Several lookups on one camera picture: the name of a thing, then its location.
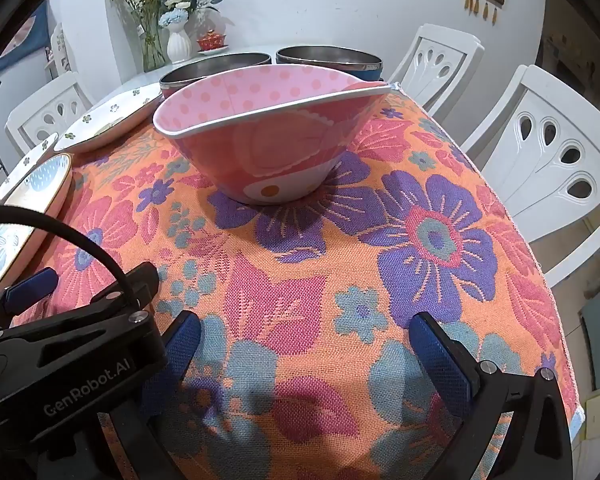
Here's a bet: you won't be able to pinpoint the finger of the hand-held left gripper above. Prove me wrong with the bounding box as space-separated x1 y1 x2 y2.
107 261 161 318
0 266 59 328

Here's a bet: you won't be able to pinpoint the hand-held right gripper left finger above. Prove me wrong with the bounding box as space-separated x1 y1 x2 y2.
97 310 202 480

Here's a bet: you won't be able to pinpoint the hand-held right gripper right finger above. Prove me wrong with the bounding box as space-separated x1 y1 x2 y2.
410 311 573 480

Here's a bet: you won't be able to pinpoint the white floral plate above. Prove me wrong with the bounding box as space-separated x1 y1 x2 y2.
54 82 163 154
0 132 61 201

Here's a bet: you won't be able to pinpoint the pink polka dot bowl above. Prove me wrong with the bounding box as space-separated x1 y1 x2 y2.
152 63 392 206

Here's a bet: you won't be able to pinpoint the stainless steel bowl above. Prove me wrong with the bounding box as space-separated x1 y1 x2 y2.
159 52 273 101

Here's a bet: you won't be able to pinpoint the orange floral tablecloth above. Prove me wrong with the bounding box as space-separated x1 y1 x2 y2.
10 87 581 480

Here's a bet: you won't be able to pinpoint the white dining chair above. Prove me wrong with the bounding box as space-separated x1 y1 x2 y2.
460 64 600 291
5 71 95 155
387 24 484 117

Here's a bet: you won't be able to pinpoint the glass vase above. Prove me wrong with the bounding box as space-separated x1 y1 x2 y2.
140 22 167 72

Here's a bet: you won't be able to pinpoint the white carved rack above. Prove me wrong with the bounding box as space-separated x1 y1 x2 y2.
44 22 72 75

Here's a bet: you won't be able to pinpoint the white ribbed vase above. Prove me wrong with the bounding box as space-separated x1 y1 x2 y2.
166 29 191 65

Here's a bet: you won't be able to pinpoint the blue appliance cover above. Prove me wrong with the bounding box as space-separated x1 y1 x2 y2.
0 2 52 79

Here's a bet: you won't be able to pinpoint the blue steel bowl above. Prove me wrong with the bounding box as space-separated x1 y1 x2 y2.
276 46 384 83

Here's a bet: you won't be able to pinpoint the hanging yellow tassels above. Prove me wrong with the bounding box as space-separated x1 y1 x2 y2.
462 0 499 23

